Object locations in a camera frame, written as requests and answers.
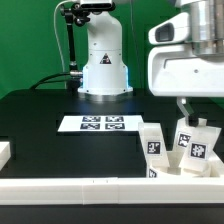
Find white front rail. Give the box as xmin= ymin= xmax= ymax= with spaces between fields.
xmin=0 ymin=178 xmax=224 ymax=205

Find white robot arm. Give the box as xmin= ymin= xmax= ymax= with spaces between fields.
xmin=80 ymin=0 xmax=224 ymax=127

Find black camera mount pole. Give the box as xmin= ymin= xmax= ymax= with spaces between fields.
xmin=60 ymin=3 xmax=90 ymax=92

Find black cables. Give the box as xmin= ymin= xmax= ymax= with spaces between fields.
xmin=29 ymin=73 xmax=81 ymax=90

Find white right rail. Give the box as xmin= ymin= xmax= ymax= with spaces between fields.
xmin=208 ymin=152 xmax=224 ymax=178

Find white block at left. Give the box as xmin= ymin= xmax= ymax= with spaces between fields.
xmin=0 ymin=142 xmax=11 ymax=171

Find white rail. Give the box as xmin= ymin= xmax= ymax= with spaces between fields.
xmin=208 ymin=152 xmax=224 ymax=178
xmin=0 ymin=178 xmax=224 ymax=205

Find white round stool seat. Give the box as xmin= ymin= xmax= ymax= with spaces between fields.
xmin=146 ymin=151 xmax=213 ymax=179

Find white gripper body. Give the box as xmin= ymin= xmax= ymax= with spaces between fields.
xmin=148 ymin=44 xmax=224 ymax=97

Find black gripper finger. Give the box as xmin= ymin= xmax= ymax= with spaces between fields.
xmin=176 ymin=97 xmax=199 ymax=126

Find white cable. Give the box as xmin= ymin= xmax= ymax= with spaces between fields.
xmin=53 ymin=0 xmax=74 ymax=64

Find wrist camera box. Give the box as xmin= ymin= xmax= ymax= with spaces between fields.
xmin=148 ymin=12 xmax=190 ymax=45

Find white marker sheet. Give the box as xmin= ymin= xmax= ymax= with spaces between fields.
xmin=58 ymin=115 xmax=143 ymax=132

